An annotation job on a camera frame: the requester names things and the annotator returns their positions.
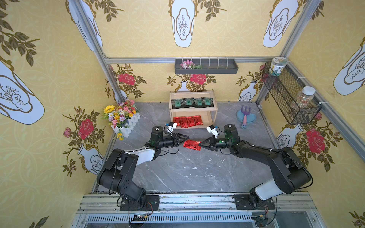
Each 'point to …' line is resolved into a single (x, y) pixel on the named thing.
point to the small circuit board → (141, 217)
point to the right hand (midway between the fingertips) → (202, 142)
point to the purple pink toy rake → (245, 113)
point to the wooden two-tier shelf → (193, 110)
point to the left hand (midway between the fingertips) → (184, 137)
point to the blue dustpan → (250, 118)
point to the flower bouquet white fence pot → (122, 117)
